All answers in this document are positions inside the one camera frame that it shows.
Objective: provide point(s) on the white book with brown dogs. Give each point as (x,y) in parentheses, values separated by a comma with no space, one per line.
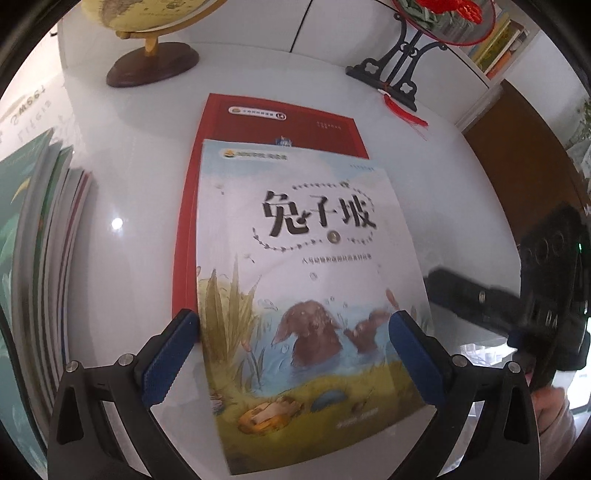
(295,277)

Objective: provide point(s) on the red tassel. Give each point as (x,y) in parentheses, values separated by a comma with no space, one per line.
(406,115)

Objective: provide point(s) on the stack of thin books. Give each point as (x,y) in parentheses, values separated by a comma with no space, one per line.
(46,277)

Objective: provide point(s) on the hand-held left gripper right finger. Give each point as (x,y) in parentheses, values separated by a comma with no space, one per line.
(415,360)

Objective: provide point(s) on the brown wooden cabinet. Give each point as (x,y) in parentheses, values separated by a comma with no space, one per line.
(517,152)

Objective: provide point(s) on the person's right hand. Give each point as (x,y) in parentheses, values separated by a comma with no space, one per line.
(551,400)

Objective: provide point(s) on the row of pale spine books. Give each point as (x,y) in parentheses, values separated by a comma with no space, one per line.
(498,46)

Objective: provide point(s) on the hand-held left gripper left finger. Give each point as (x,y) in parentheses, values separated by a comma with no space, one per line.
(171,357)

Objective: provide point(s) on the green leafy plant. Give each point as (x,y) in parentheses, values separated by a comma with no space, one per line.
(581,129)

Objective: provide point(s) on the dark red cover book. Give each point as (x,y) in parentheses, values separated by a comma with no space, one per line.
(286,124)

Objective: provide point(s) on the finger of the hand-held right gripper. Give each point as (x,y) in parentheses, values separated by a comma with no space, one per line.
(475,300)

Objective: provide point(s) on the antique style desk globe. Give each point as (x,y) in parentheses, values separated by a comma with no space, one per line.
(152,64)

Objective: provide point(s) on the round embroidered fan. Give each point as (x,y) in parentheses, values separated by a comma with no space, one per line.
(438,18)

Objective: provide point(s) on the person's right forearm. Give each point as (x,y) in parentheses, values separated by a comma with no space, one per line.
(561,429)

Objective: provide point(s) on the black fan stand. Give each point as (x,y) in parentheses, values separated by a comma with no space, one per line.
(369,71)

